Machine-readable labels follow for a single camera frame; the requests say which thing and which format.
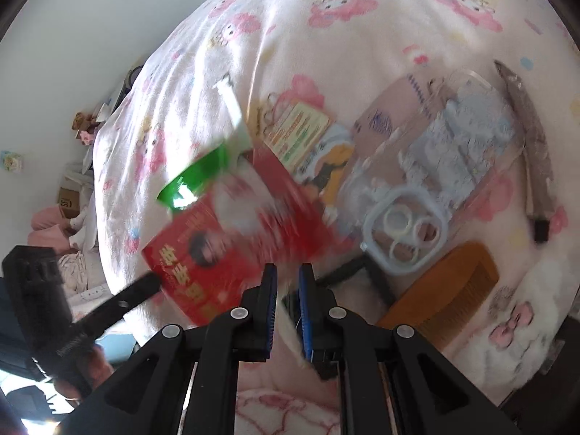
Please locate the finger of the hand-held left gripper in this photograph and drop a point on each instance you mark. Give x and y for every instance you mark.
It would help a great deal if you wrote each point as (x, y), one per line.
(131, 294)

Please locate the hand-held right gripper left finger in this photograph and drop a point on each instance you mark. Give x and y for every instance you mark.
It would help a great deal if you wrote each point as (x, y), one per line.
(270, 299)

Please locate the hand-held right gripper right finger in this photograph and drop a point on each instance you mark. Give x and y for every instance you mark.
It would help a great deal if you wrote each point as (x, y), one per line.
(306, 308)

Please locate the red packet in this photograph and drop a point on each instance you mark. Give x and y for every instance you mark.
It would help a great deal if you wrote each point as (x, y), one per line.
(226, 235)

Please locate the wooden comb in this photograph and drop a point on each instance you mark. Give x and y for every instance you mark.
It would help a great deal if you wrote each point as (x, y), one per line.
(435, 294)

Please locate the person's left hand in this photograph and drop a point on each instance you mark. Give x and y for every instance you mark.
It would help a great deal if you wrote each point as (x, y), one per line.
(97, 365)

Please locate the white power strip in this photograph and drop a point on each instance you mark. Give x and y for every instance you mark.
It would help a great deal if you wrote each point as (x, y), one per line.
(90, 292)

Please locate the pink cloth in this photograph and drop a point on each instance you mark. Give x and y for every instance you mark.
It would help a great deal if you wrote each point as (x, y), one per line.
(45, 231)

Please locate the cardboard box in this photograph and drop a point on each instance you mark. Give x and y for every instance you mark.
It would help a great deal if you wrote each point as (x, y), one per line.
(70, 201)

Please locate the white fleece printed cloth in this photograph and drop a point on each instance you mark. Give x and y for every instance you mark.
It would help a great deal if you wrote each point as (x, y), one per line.
(281, 410)

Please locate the green packet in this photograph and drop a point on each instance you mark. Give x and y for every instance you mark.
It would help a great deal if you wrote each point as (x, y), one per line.
(199, 172)

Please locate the yellow cartoon card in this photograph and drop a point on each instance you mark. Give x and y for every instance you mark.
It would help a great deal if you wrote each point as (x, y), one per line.
(330, 163)

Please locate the colourful label card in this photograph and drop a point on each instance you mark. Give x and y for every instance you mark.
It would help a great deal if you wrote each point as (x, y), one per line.
(294, 136)

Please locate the brown teddy toy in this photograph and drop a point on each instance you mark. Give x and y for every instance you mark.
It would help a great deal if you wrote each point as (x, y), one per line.
(81, 122)

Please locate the white plastic stick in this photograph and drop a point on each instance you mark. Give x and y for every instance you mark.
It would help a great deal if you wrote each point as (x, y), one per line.
(233, 108)

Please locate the pink printed blanket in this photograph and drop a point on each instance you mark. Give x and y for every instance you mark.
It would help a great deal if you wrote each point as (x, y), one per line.
(362, 18)

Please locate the black angular frame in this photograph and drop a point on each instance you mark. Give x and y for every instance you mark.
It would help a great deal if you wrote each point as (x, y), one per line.
(378, 281)

